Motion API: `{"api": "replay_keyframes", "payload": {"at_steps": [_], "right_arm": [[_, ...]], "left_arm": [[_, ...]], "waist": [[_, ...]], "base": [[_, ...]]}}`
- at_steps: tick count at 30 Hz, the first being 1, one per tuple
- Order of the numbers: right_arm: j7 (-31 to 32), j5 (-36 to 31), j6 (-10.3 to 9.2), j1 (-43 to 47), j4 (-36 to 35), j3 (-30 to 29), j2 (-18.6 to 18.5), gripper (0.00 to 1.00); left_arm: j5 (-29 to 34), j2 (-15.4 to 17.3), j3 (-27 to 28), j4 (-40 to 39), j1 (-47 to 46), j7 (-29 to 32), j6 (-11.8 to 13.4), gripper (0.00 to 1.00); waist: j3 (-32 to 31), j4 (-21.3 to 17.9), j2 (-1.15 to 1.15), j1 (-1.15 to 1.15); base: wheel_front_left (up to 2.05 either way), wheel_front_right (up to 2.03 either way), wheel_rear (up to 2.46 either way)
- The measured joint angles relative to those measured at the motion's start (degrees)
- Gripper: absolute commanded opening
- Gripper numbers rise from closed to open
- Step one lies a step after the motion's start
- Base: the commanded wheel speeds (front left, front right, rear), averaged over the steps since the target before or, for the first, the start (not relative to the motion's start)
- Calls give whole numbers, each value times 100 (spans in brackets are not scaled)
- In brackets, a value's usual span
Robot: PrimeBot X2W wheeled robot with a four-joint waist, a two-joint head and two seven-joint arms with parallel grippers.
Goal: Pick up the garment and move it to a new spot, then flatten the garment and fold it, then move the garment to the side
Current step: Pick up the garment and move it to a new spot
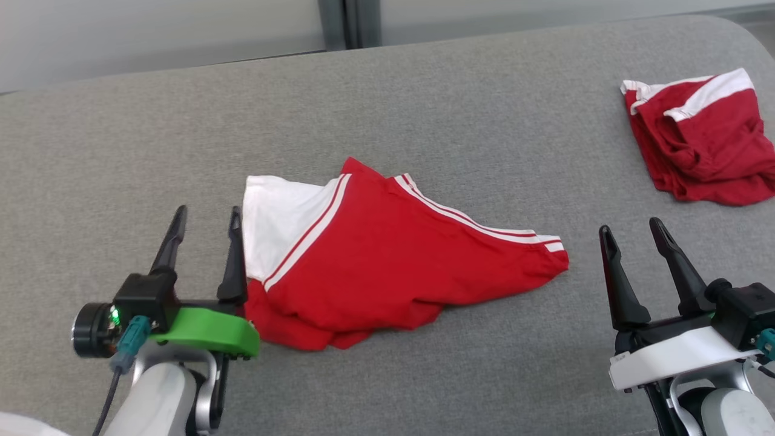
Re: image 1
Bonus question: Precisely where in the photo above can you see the grey window frame post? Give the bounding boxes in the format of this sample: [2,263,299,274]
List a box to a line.
[318,0,383,52]

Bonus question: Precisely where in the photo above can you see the red white basketball jersey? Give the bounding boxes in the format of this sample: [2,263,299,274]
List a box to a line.
[242,157,570,352]

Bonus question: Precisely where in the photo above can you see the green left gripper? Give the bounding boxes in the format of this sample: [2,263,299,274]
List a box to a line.
[71,205,262,362]

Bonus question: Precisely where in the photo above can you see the red shorts with white stripes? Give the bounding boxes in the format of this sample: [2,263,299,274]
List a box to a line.
[620,67,775,207]

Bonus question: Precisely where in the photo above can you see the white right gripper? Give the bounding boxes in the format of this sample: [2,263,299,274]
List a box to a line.
[599,217,759,394]

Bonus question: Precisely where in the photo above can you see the left cable with teal plug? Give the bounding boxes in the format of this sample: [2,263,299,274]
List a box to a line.
[92,315,152,436]

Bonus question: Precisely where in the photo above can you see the right cable with teal plug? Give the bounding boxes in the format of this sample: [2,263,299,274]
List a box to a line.
[757,328,775,379]

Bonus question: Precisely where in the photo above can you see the cable with teal plug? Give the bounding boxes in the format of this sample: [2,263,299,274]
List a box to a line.
[92,315,152,436]
[757,328,775,379]

